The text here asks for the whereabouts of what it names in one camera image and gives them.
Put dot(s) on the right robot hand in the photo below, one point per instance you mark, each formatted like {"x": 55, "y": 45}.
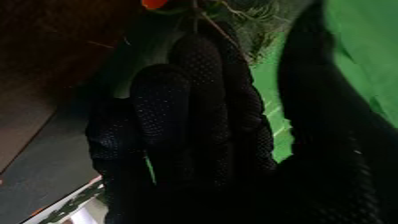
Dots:
{"x": 201, "y": 133}

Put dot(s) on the dark mat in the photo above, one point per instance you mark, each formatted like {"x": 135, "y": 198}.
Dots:
{"x": 47, "y": 166}

